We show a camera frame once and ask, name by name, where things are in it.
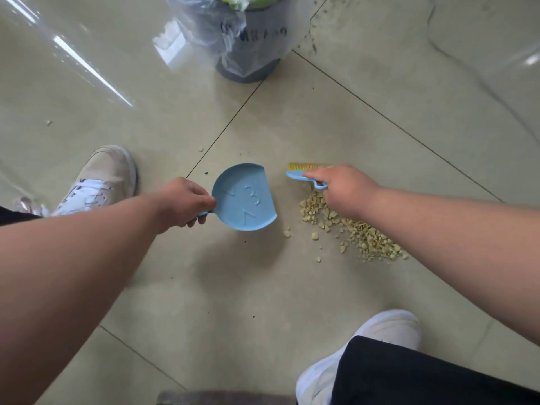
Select grey bin with plastic bag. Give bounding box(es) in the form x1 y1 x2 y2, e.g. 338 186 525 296
215 0 296 84

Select person's left white shoe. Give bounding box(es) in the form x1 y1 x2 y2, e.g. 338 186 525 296
11 144 139 219

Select person's left forearm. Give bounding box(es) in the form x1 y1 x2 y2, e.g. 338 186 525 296
0 196 163 405

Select blue brush yellow bristles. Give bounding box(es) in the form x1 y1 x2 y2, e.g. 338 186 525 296
286 162 334 191

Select person's left hand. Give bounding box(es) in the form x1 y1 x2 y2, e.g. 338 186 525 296
154 177 217 236

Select wooden folding stool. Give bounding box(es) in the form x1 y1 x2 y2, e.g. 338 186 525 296
156 390 298 405

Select person's right white shoe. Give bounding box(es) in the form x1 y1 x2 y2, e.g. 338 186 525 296
295 309 424 405

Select blue plastic dustpan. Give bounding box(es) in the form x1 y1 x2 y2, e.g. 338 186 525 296
197 162 278 232

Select person's black trousers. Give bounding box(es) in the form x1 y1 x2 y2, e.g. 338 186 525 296
0 205 540 405

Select person's white shoe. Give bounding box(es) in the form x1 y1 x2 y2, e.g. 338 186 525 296
11 144 139 219
295 309 424 405

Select person's right hand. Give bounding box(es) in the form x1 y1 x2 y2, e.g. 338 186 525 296
303 164 383 222

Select person's right forearm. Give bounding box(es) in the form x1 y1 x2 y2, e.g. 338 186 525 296
364 186 540 347

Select pile of yellow crumbs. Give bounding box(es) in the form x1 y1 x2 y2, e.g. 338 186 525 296
282 190 410 264

